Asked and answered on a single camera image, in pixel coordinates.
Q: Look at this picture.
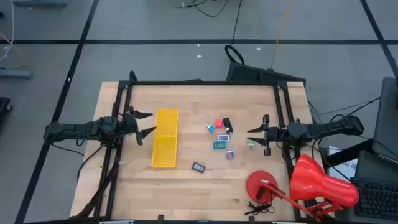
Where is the black lamp cable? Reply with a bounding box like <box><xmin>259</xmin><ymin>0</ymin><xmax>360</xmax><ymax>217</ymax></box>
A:
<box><xmin>244</xmin><ymin>200</ymin><xmax>276</xmax><ymax>216</ymax></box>

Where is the grey floor base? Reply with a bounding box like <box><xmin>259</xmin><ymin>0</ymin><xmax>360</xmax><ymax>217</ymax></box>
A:
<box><xmin>0</xmin><ymin>68</ymin><xmax>34</xmax><ymax>80</ymax></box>

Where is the yellow plastic basket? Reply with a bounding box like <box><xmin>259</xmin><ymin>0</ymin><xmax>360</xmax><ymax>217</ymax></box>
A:
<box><xmin>151</xmin><ymin>135</ymin><xmax>178</xmax><ymax>168</ymax></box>
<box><xmin>154</xmin><ymin>108</ymin><xmax>180</xmax><ymax>138</ymax></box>

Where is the white paper sheet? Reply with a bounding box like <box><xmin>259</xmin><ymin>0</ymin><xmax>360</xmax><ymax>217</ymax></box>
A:
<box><xmin>328</xmin><ymin>145</ymin><xmax>358</xmax><ymax>183</ymax></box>

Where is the black mesh computer case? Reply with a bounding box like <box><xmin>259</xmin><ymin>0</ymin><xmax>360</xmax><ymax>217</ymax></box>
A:
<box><xmin>225</xmin><ymin>60</ymin><xmax>307</xmax><ymax>84</ymax></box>

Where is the black floor cable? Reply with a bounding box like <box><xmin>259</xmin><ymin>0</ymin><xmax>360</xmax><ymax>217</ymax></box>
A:
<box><xmin>174</xmin><ymin>0</ymin><xmax>243</xmax><ymax>47</ymax></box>

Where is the yellow floor cable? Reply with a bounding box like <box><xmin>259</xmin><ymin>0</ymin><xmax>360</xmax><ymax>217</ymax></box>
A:
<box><xmin>269</xmin><ymin>0</ymin><xmax>295</xmax><ymax>70</ymax></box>

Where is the navy blue staples box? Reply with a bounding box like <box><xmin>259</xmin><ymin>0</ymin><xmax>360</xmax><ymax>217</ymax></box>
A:
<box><xmin>192</xmin><ymin>161</ymin><xmax>206</xmax><ymax>174</ymax></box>

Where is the black looped strap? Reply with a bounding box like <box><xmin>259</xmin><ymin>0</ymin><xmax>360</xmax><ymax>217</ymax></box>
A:
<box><xmin>224</xmin><ymin>45</ymin><xmax>246</xmax><ymax>65</ymax></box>

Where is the black laptop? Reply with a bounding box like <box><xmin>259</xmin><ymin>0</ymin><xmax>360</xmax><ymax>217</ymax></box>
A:
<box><xmin>353</xmin><ymin>151</ymin><xmax>398</xmax><ymax>220</ymax></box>

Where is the red desk lamp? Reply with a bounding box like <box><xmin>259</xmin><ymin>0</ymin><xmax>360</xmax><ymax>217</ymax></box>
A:
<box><xmin>245</xmin><ymin>154</ymin><xmax>360</xmax><ymax>222</ymax></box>

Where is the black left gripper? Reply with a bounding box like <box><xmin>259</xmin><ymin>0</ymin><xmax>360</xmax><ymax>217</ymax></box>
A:
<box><xmin>123</xmin><ymin>105</ymin><xmax>157</xmax><ymax>147</ymax></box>

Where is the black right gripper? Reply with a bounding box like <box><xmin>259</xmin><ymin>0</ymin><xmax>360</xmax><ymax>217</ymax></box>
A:
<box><xmin>247</xmin><ymin>114</ymin><xmax>282</xmax><ymax>157</ymax></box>

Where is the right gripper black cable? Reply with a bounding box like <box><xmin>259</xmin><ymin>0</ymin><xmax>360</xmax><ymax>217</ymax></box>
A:
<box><xmin>280</xmin><ymin>141</ymin><xmax>300</xmax><ymax>171</ymax></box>

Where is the black monitor stand bar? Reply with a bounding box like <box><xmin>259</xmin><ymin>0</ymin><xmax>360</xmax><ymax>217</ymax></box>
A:
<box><xmin>323</xmin><ymin>138</ymin><xmax>374</xmax><ymax>169</ymax></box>

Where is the orange floor cable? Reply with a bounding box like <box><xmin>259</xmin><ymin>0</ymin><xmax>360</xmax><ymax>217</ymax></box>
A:
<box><xmin>0</xmin><ymin>30</ymin><xmax>31</xmax><ymax>70</ymax></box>

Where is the black metal table frame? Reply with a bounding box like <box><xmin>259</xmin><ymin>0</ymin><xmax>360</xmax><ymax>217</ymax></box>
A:
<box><xmin>74</xmin><ymin>70</ymin><xmax>302</xmax><ymax>223</ymax></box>

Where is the dark grey monitor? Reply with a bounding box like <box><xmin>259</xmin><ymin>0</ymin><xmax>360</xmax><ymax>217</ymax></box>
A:
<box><xmin>371</xmin><ymin>76</ymin><xmax>398</xmax><ymax>164</ymax></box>

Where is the black item with white band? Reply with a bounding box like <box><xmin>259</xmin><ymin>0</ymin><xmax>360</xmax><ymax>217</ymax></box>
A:
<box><xmin>223</xmin><ymin>117</ymin><xmax>234</xmax><ymax>135</ymax></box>

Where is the white floor cable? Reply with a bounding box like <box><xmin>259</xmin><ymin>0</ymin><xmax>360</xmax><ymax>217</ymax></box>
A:
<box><xmin>0</xmin><ymin>0</ymin><xmax>16</xmax><ymax>63</ymax></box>

